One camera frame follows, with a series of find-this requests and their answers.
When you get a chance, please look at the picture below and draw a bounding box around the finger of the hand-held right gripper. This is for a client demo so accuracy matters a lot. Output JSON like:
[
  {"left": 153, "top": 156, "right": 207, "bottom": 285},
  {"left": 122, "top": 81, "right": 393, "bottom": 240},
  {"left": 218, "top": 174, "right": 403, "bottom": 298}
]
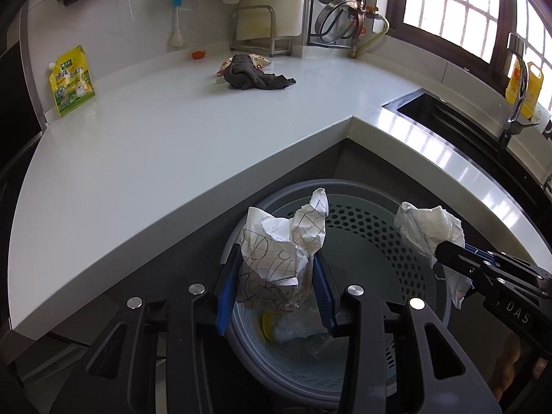
[
  {"left": 435, "top": 240, "right": 552, "bottom": 284},
  {"left": 432, "top": 251, "right": 541, "bottom": 299}
]

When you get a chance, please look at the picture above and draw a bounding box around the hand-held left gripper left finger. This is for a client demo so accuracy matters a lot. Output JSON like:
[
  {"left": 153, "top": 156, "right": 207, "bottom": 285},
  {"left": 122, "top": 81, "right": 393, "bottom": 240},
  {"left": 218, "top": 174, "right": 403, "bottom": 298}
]
[{"left": 49, "top": 244, "right": 242, "bottom": 414}]

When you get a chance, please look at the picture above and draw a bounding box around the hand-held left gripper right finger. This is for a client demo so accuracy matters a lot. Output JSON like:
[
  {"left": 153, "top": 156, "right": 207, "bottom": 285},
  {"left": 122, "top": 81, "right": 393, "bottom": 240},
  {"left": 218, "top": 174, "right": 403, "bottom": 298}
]
[{"left": 313, "top": 254, "right": 503, "bottom": 414}]

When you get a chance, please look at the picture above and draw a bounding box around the clear plastic bag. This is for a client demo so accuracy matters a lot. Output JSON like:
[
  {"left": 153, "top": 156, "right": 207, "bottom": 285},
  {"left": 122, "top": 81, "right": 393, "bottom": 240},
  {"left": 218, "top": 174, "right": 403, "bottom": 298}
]
[{"left": 272, "top": 297, "right": 334, "bottom": 344}]

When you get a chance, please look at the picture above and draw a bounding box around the yellow plastic lid ring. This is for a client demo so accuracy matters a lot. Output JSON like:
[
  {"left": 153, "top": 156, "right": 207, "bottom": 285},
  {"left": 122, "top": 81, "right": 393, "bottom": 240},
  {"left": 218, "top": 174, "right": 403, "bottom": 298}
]
[{"left": 261, "top": 310, "right": 282, "bottom": 342}]

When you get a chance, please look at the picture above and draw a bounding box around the white tissue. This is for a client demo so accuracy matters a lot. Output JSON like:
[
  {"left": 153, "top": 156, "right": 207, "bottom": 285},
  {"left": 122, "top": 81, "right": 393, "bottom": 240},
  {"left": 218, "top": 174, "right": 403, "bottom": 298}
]
[{"left": 394, "top": 201, "right": 474, "bottom": 310}]

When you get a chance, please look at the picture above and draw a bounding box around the grey perforated waste bin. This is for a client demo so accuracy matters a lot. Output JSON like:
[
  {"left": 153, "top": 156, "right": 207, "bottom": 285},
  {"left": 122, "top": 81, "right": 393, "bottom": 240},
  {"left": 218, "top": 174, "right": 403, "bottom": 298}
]
[{"left": 220, "top": 179, "right": 452, "bottom": 410}]

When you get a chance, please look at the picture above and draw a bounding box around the patterned paper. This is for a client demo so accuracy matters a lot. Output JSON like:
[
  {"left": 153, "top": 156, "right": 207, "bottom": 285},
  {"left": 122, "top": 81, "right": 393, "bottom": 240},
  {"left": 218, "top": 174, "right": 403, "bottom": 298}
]
[{"left": 236, "top": 187, "right": 331, "bottom": 314}]

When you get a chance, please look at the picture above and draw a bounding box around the person's right hand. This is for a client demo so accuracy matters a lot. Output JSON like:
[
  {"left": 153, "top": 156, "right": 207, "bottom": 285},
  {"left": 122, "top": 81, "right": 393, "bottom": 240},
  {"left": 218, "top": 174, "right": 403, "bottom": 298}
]
[{"left": 492, "top": 334, "right": 544, "bottom": 403}]

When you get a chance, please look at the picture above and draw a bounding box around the steel kitchen sink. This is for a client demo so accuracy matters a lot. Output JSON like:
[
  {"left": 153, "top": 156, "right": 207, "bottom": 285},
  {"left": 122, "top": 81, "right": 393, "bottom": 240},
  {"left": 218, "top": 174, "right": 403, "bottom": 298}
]
[{"left": 381, "top": 88, "right": 552, "bottom": 210}]

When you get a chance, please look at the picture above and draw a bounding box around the steel faucet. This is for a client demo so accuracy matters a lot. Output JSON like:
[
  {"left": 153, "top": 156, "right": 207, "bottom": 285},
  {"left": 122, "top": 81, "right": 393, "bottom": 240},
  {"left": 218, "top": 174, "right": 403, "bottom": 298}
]
[{"left": 497, "top": 32, "right": 541, "bottom": 148}]

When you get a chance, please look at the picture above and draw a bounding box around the yellow oil bottle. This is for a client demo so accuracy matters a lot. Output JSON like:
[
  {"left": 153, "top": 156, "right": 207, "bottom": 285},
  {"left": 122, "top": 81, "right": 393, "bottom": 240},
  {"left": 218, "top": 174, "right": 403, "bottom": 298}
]
[{"left": 505, "top": 58, "right": 545, "bottom": 120}]

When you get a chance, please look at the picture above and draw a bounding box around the dark grey cloth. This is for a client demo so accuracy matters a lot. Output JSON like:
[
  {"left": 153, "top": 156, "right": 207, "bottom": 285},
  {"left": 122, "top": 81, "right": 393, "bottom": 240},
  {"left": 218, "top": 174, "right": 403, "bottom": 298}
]
[{"left": 223, "top": 54, "right": 297, "bottom": 91}]

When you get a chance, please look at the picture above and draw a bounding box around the patterned pot holder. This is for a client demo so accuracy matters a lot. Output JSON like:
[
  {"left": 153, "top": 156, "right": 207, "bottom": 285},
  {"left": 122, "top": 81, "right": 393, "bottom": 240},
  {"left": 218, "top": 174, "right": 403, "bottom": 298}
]
[{"left": 217, "top": 53, "right": 272, "bottom": 77}]

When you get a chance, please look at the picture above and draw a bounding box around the barred window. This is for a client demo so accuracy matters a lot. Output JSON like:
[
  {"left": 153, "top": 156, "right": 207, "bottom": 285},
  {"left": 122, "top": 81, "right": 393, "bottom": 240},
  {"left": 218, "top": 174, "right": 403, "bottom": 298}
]
[{"left": 385, "top": 0, "right": 552, "bottom": 79}]

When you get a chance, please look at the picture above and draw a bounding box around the steel cutting board stand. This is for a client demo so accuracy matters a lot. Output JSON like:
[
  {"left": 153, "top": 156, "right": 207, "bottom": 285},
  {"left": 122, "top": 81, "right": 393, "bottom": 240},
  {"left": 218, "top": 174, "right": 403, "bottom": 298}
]
[{"left": 229, "top": 5, "right": 293, "bottom": 57}]

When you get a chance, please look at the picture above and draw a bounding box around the brass gas valve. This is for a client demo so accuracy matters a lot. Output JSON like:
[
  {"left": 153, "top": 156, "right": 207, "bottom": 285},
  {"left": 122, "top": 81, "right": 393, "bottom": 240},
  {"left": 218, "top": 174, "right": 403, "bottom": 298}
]
[{"left": 346, "top": 2, "right": 381, "bottom": 40}]

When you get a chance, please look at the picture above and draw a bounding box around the yellow spouted pouch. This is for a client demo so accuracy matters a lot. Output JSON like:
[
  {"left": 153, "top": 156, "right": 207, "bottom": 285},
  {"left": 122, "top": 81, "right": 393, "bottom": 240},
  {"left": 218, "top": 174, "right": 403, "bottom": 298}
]
[{"left": 49, "top": 45, "right": 96, "bottom": 117}]

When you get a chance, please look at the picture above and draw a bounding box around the blue and white brush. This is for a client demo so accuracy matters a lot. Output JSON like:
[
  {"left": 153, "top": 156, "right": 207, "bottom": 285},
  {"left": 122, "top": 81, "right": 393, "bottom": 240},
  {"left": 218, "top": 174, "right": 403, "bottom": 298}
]
[{"left": 169, "top": 0, "right": 186, "bottom": 48}]

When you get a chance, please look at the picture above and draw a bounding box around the small white cutting board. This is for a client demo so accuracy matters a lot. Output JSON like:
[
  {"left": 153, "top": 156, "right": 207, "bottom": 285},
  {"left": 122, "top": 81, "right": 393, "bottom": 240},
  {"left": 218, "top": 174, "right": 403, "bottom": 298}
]
[{"left": 235, "top": 9, "right": 275, "bottom": 40}]

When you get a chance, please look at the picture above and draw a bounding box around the black lid rack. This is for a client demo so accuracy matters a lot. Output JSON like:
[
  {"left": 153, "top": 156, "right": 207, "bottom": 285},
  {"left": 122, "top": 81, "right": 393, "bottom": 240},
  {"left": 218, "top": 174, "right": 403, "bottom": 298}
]
[{"left": 305, "top": 0, "right": 371, "bottom": 49}]

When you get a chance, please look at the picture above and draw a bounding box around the black range hood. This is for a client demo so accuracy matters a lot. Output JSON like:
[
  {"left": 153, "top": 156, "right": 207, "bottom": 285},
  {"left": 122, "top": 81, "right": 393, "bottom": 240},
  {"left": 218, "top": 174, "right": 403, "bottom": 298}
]
[{"left": 0, "top": 6, "right": 46, "bottom": 173}]

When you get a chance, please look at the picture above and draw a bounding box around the large white cutting board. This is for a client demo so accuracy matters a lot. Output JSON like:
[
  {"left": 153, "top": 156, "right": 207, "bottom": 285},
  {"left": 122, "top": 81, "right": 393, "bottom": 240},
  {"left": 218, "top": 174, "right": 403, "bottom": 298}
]
[{"left": 254, "top": 0, "right": 308, "bottom": 38}]

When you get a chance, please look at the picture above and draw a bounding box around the yellow gas hose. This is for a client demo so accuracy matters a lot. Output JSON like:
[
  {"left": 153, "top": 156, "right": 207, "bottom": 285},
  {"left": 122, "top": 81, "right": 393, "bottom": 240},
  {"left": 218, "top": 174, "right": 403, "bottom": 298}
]
[{"left": 349, "top": 14, "right": 391, "bottom": 59}]

